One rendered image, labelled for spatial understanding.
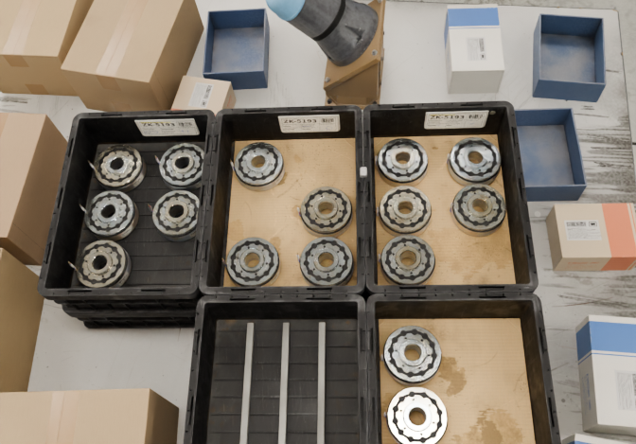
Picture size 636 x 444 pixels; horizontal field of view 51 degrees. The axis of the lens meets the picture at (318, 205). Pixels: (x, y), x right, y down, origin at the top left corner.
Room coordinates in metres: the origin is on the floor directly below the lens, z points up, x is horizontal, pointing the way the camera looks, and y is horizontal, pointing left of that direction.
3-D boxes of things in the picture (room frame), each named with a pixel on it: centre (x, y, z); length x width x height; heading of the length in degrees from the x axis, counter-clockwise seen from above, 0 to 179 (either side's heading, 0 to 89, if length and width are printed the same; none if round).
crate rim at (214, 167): (0.60, 0.06, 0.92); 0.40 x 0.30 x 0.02; 171
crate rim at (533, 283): (0.55, -0.24, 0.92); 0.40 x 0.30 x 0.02; 171
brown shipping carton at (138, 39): (1.15, 0.38, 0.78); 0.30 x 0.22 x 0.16; 159
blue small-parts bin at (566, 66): (0.95, -0.65, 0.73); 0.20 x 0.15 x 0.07; 163
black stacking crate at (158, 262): (0.64, 0.36, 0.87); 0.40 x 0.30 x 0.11; 171
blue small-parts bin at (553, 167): (0.70, -0.51, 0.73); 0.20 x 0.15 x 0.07; 171
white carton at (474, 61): (1.01, -0.43, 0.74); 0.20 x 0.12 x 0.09; 170
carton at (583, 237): (0.48, -0.56, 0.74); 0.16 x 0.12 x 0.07; 81
